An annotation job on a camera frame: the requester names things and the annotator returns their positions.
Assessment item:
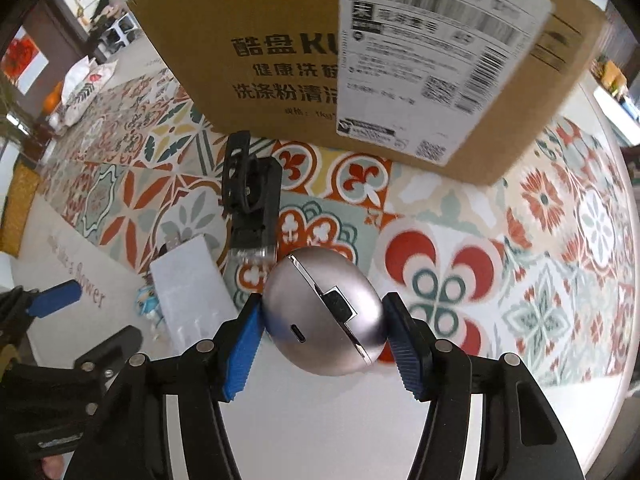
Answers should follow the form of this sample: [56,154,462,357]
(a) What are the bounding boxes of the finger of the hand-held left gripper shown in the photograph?
[74,325,144,386]
[0,280,84,336]

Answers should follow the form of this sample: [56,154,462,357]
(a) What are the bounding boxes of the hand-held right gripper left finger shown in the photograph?
[65,294,266,480]

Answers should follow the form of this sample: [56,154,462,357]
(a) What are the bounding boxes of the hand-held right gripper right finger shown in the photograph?
[381,292,586,480]

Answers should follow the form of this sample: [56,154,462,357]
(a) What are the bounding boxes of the silver egg-shaped device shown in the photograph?
[262,247,389,377]

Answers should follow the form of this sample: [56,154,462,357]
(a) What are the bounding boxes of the cardboard box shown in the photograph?
[125,0,609,189]

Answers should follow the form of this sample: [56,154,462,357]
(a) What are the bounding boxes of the small blue white earbuds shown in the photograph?
[136,284,167,332]

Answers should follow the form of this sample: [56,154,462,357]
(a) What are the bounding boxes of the white rectangular device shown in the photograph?
[149,237,239,354]

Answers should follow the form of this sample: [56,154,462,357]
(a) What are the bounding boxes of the patterned tablecloth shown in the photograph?
[10,57,636,480]

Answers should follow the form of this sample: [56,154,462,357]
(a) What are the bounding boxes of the black bike light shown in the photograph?
[219,130,284,267]

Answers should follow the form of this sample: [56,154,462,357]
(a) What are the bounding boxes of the vase with dried flowers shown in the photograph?
[0,79,32,143]

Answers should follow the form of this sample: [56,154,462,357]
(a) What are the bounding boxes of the printed plastic bag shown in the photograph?
[59,57,119,126]

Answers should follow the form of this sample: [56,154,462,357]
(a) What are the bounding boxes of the red door poster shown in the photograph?
[2,27,50,95]

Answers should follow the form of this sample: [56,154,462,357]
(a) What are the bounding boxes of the brown entrance door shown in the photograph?
[0,0,93,106]

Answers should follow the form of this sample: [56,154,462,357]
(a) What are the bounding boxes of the white shoe rack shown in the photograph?
[90,0,141,58]

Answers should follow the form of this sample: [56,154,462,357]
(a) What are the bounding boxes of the white tv cabinet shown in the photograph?
[592,60,640,136]

